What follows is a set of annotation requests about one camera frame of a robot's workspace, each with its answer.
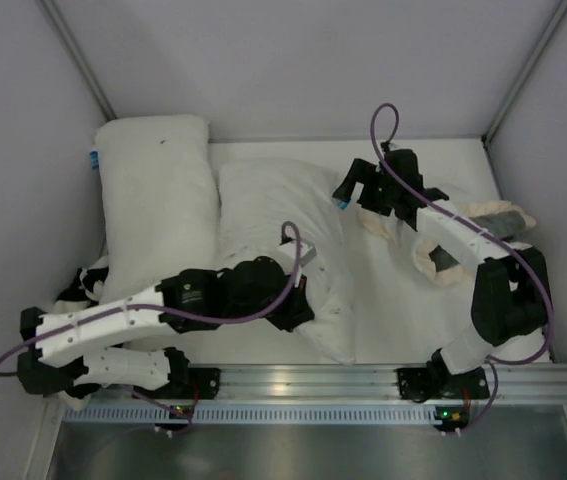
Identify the grey pillowcase with cream frill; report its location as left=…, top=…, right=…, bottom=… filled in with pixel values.
left=358, top=184, right=536, bottom=287

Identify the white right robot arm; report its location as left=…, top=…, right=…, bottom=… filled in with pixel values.
left=332, top=149, right=551, bottom=403

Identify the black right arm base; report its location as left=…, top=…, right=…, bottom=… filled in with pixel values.
left=396, top=367, right=490, bottom=403

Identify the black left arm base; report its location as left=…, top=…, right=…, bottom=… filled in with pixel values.
left=160, top=367, right=221, bottom=400

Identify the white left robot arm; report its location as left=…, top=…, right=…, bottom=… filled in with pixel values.
left=17, top=256, right=314, bottom=399

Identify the blue white pillow label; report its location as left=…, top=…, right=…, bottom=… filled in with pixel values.
left=336, top=200, right=350, bottom=210

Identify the bare white pillow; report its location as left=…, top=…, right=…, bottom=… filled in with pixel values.
left=94, top=114, right=219, bottom=303

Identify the black and white striped pillowcase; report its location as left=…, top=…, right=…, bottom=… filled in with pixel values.
left=55, top=255, right=109, bottom=310

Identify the blue label on bare pillow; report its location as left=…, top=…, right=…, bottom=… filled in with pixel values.
left=89, top=150, right=99, bottom=170

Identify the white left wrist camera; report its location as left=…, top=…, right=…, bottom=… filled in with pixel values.
left=277, top=238, right=317, bottom=273

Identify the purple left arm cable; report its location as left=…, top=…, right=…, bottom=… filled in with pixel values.
left=0, top=221, right=307, bottom=431

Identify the right aluminium frame post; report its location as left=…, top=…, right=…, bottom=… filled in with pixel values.
left=481, top=0, right=567, bottom=150

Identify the aluminium frame post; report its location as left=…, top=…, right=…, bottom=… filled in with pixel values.
left=36, top=0, right=118, bottom=121
left=481, top=0, right=567, bottom=150

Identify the perforated grey cable duct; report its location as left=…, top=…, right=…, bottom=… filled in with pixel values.
left=62, top=403, right=474, bottom=425

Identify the aluminium mounting rail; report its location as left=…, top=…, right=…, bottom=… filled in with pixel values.
left=208, top=363, right=567, bottom=404

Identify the left aluminium frame post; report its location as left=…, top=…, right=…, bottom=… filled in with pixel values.
left=36, top=0, right=118, bottom=121

